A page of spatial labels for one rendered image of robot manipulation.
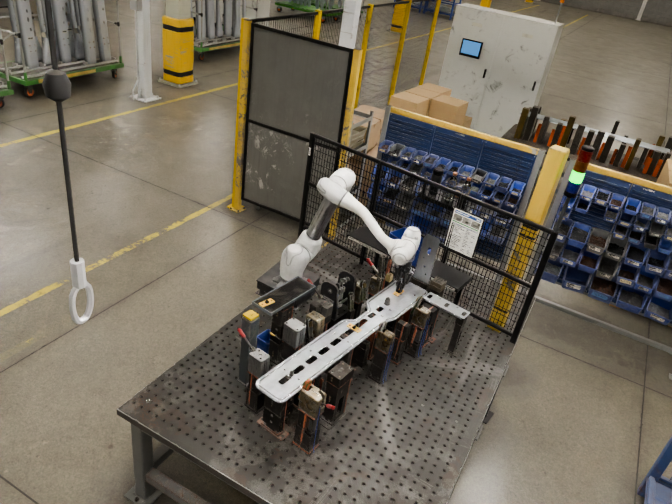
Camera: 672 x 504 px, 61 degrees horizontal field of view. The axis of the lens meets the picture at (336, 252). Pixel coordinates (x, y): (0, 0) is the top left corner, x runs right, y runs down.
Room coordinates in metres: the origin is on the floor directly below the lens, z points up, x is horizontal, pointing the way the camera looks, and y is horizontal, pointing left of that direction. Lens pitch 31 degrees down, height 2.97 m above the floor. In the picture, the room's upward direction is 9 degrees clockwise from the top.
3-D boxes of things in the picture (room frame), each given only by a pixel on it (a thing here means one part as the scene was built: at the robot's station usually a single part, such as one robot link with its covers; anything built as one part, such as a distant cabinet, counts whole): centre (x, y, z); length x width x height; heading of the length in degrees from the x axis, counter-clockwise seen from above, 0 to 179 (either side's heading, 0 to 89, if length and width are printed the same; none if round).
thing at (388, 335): (2.48, -0.35, 0.87); 0.12 x 0.09 x 0.35; 57
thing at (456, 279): (3.38, -0.49, 1.01); 0.90 x 0.22 x 0.03; 57
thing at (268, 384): (2.50, -0.16, 1.00); 1.38 x 0.22 x 0.02; 147
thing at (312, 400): (1.93, -0.01, 0.88); 0.15 x 0.11 x 0.36; 57
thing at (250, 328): (2.29, 0.38, 0.92); 0.08 x 0.08 x 0.44; 57
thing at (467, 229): (3.32, -0.81, 1.30); 0.23 x 0.02 x 0.31; 57
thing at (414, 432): (2.79, -0.30, 0.68); 2.56 x 1.61 x 0.04; 156
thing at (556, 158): (3.18, -1.17, 1.00); 0.18 x 0.18 x 2.00; 57
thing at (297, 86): (5.33, 0.62, 1.00); 1.34 x 0.14 x 2.00; 66
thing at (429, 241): (3.13, -0.58, 1.17); 0.12 x 0.01 x 0.34; 57
